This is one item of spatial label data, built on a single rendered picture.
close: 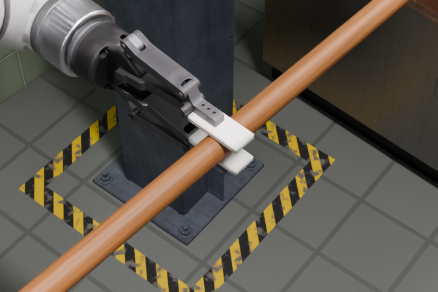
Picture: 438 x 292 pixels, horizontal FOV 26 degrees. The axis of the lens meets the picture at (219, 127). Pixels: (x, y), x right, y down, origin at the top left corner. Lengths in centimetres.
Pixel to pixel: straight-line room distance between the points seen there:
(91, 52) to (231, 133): 19
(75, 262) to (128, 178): 156
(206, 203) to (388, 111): 51
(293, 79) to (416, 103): 128
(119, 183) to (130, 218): 153
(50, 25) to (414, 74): 131
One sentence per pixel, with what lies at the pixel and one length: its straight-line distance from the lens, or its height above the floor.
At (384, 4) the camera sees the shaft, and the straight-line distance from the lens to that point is 116.
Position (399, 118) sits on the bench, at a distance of 239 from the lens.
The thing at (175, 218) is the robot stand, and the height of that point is 1.
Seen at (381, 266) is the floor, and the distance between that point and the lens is 237.
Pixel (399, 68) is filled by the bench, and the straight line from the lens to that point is 228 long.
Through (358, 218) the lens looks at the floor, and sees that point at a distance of 244.
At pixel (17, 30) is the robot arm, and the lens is 112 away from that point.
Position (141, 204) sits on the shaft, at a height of 121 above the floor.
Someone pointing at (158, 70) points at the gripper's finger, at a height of 125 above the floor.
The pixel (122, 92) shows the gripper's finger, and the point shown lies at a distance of 108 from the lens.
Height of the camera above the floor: 198
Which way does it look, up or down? 50 degrees down
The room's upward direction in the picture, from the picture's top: straight up
